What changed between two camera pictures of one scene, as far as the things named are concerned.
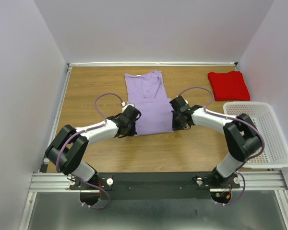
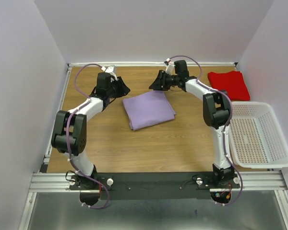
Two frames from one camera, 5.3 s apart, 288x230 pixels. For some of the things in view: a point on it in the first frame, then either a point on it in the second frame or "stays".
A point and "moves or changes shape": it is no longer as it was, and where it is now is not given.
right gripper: [175, 126] → [159, 85]
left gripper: [132, 132] → [123, 89]
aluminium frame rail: [51, 182] stays
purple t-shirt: [147, 92] moves or changes shape
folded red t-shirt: [229, 86] stays
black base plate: [155, 186] stays
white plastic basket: [275, 153] stays
